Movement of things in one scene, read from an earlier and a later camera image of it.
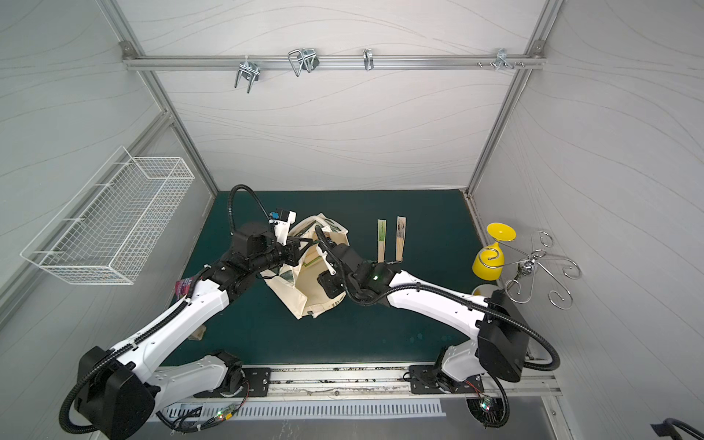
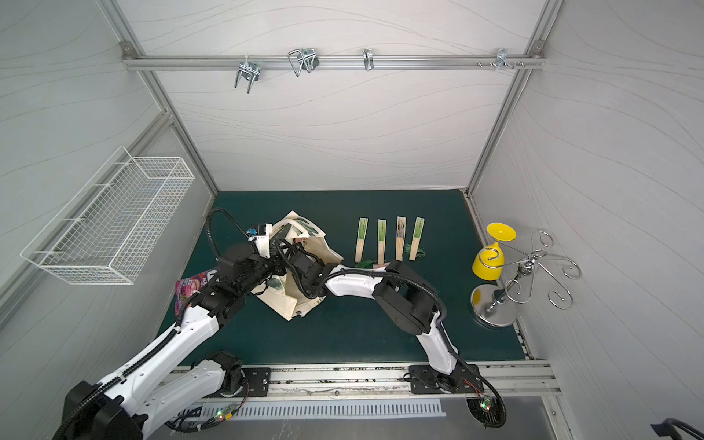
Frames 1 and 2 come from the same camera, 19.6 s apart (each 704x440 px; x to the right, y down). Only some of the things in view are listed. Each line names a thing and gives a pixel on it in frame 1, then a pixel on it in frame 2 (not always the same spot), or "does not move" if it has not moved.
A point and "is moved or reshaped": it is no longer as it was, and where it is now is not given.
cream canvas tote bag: (296, 287) is moved or reshaped
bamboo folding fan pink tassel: (401, 237) does not move
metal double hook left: (247, 70) does not move
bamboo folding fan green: (381, 236) does not move
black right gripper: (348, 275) → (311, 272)
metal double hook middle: (304, 59) does not move
